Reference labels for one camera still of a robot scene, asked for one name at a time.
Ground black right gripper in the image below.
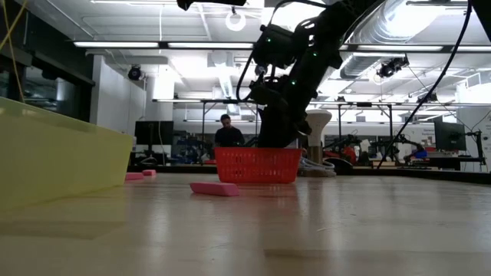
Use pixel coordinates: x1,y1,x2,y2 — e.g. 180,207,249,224
251,76,319,149

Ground white mushroom lamp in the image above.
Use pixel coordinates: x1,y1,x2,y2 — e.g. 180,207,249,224
305,109,334,166

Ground red plastic basket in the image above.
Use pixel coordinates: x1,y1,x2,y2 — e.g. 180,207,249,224
213,146,303,184

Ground person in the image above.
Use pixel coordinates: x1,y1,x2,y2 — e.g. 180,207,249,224
213,113,246,149

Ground long ceiling light strip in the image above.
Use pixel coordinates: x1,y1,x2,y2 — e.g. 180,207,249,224
72,41,160,49
356,44,444,52
167,41,254,50

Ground black computer monitor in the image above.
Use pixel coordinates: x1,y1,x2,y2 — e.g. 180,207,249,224
433,120,467,152
133,120,175,146

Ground yellow plastic tray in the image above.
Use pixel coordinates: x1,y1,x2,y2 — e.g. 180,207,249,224
0,96,134,212

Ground white coiled cable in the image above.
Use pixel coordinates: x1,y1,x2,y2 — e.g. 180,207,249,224
298,156,338,178

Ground black background workstation frame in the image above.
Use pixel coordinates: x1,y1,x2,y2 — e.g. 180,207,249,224
201,98,394,166

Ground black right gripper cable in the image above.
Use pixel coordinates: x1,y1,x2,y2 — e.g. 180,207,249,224
236,48,269,103

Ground white ring light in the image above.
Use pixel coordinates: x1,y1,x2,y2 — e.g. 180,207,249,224
225,9,247,32

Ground black ceiling camera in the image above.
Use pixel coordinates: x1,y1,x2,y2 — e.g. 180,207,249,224
127,64,143,81
377,56,410,79

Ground silver ventilation duct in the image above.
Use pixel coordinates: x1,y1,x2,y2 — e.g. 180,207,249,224
339,0,434,80

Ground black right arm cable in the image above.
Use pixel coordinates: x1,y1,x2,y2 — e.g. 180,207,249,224
375,0,473,169

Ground yellow hanging cable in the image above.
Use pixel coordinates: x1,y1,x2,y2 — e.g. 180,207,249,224
0,0,28,103

